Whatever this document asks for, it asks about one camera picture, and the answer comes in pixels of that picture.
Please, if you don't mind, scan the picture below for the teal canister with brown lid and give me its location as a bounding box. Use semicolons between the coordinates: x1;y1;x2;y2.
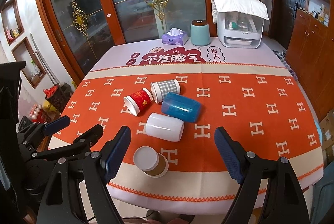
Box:
190;20;210;46

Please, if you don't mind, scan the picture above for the orange H-pattern cloth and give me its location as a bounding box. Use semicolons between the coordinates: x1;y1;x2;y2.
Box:
50;63;324;207

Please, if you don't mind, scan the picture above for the brown wooden cabinet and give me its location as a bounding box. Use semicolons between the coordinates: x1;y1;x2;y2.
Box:
286;10;333;120

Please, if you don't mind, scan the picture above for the white cloth on box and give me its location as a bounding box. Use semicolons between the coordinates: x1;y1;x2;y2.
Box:
211;0;269;24

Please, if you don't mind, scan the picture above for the red paper cup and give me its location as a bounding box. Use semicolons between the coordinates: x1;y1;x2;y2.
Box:
123;88;153;116

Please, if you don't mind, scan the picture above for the white desktop storage box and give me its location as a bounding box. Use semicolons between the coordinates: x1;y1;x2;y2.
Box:
216;12;264;49

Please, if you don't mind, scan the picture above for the brown sleeved white paper cup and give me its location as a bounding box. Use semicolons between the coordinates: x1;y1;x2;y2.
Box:
133;146;169;178

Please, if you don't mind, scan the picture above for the pink cartoon table mat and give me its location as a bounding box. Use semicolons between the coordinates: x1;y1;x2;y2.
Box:
92;37;283;71

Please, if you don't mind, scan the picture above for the white plastic cup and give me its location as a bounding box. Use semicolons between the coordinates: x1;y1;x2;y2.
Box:
145;112;185;142

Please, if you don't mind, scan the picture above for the purple tissue pack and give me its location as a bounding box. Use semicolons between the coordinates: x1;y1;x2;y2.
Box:
161;28;189;46

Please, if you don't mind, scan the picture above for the blue translucent plastic cup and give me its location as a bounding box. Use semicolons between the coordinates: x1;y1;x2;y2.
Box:
161;93;201;123

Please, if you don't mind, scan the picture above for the grey checked paper cup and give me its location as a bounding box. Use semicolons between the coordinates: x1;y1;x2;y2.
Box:
151;79;181;103

